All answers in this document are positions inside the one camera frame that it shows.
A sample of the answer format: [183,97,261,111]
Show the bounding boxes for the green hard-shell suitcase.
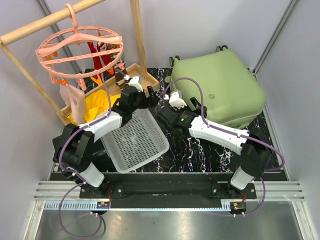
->
[165,45,266,129]

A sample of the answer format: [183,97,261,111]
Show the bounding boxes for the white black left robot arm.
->
[52,85,159,198]

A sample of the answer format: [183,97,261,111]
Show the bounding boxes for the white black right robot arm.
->
[156,94,272,199]

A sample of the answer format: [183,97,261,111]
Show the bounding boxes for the wooden clothes rack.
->
[0,0,160,125]

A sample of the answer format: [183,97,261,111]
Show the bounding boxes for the brown striped sock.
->
[113,53,128,90]

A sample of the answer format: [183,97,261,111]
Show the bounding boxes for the white plastic mesh basket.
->
[100,109,170,174]

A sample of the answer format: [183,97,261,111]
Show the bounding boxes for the yellow shorts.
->
[67,89,121,125]

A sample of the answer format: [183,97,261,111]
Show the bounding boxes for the red garment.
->
[87,41,113,73]

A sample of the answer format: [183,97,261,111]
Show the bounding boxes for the pale pink garment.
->
[59,84,86,124]

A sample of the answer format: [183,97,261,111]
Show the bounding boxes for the pink round clip hanger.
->
[35,3,124,90]

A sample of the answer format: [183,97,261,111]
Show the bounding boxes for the black box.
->
[60,130,116,173]

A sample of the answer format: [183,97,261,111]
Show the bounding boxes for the orange clothespin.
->
[53,76,69,86]

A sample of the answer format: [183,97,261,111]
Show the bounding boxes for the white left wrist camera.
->
[124,74,144,92]

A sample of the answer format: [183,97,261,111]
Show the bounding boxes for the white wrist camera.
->
[124,74,144,92]
[163,90,187,110]

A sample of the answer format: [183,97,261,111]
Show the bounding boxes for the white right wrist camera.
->
[163,90,187,110]

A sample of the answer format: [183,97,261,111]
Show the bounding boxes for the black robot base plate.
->
[64,172,257,211]

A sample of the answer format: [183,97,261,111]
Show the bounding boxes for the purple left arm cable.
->
[58,69,128,237]

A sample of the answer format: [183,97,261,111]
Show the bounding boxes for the aluminium frame rail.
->
[24,181,320,240]

